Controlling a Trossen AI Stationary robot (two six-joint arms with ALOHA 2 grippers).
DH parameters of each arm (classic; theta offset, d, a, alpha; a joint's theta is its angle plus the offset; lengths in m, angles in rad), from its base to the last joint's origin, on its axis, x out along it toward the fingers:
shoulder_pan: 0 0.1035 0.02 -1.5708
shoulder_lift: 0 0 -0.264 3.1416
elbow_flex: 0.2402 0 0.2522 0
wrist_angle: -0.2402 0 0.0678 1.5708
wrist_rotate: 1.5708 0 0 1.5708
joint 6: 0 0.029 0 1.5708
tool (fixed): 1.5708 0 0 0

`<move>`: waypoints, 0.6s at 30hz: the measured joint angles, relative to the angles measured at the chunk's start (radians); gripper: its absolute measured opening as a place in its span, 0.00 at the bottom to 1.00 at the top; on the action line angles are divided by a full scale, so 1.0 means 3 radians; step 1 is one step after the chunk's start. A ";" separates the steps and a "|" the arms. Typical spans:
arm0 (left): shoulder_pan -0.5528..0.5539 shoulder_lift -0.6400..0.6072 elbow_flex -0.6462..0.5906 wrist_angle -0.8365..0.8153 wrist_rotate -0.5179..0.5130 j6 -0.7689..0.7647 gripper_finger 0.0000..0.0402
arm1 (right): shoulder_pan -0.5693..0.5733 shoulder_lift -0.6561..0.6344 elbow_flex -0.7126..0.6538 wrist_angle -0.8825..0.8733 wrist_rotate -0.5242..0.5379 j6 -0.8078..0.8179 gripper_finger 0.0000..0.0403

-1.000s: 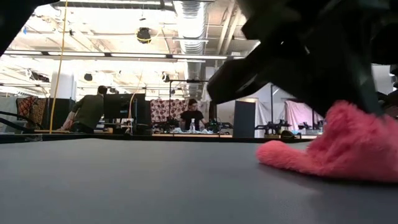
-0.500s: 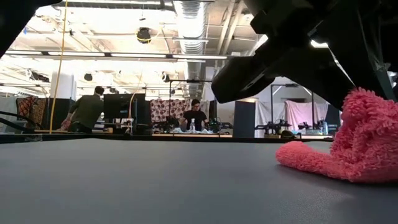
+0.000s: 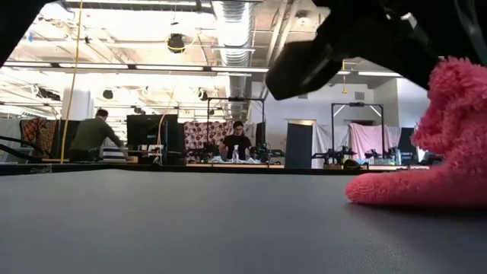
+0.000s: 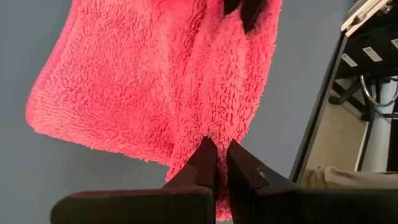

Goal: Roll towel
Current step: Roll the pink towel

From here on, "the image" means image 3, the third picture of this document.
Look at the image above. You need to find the circle patterned cloth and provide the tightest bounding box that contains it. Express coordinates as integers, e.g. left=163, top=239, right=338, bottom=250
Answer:
left=183, top=120, right=234, bottom=151

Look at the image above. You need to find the pink hanging cloth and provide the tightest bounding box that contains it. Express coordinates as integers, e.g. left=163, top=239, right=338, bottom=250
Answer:
left=348, top=122, right=403, bottom=163

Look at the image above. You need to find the wooden background table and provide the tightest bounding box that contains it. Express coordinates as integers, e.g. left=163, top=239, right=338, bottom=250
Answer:
left=185, top=163, right=285, bottom=170

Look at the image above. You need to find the red patterned cloth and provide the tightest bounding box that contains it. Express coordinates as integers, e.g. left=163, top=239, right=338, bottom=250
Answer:
left=19, top=116, right=59, bottom=159

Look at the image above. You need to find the white hanging cloth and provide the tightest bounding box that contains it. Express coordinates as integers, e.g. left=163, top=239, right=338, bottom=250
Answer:
left=310, top=123, right=353, bottom=169
left=243, top=122, right=256, bottom=144

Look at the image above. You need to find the black panel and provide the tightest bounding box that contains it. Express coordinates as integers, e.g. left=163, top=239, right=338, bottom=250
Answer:
left=397, top=127, right=419, bottom=163

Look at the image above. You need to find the stack of white bins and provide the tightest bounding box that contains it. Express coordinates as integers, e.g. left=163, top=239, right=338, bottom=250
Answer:
left=102, top=146, right=126, bottom=161

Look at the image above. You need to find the black stand frame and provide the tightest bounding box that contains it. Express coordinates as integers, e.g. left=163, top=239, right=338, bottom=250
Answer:
left=329, top=101, right=385, bottom=168

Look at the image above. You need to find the black curved hose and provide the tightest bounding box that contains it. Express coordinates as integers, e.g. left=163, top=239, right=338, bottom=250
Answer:
left=0, top=135, right=42, bottom=164

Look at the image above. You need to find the pink towel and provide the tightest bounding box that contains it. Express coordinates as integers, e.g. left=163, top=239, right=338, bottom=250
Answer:
left=345, top=56, right=487, bottom=209

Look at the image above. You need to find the narrow black monitor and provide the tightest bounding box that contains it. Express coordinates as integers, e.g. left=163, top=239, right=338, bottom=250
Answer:
left=255, top=121, right=266, bottom=148

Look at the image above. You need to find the white cloth pile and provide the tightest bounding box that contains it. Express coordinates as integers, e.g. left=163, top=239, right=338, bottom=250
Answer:
left=208, top=155, right=263, bottom=164

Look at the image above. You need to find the silver round ventilation duct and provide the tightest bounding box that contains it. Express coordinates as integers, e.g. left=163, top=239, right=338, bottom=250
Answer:
left=211, top=0, right=255, bottom=121

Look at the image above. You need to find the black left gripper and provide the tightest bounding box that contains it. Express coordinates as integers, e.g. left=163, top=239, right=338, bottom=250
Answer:
left=315, top=0, right=487, bottom=64

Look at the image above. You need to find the thin yellow hanging cable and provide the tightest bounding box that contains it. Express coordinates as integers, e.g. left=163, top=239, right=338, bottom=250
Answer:
left=156, top=85, right=177, bottom=165

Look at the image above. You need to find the black cabinet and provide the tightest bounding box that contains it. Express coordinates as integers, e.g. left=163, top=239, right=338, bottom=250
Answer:
left=56, top=119, right=81, bottom=161

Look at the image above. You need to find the yellow hanging cord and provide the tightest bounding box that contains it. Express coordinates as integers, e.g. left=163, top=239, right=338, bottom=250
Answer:
left=341, top=59, right=349, bottom=95

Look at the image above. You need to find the black partition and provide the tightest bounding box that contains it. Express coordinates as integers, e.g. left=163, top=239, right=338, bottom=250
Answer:
left=285, top=121, right=314, bottom=170

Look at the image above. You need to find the white ceiling light strip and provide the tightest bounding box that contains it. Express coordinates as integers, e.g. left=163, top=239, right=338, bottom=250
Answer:
left=135, top=64, right=205, bottom=72
left=210, top=66, right=269, bottom=74
left=2, top=60, right=53, bottom=68
left=59, top=62, right=130, bottom=70
left=357, top=70, right=403, bottom=78

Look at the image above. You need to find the person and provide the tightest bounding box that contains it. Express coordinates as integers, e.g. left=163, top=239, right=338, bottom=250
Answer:
left=218, top=120, right=254, bottom=163
left=68, top=108, right=126, bottom=163

